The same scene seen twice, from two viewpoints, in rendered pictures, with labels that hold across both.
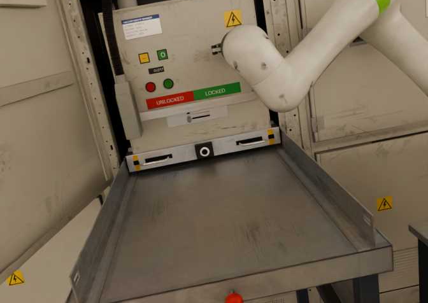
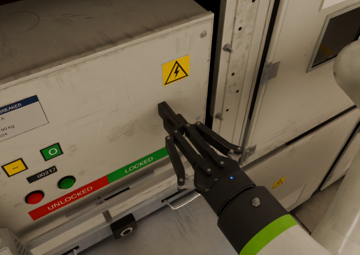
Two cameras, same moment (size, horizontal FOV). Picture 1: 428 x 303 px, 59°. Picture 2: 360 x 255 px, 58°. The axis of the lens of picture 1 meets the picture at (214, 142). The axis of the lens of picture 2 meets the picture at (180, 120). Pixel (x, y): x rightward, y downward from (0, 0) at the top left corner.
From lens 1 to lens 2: 0.97 m
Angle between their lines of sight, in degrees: 40
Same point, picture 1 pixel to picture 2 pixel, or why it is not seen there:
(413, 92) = (336, 97)
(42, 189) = not seen: outside the picture
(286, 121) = not seen: hidden behind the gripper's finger
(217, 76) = (143, 147)
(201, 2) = (125, 57)
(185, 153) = (96, 237)
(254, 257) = not seen: outside the picture
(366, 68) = (310, 89)
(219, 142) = (141, 209)
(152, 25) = (24, 115)
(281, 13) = (243, 45)
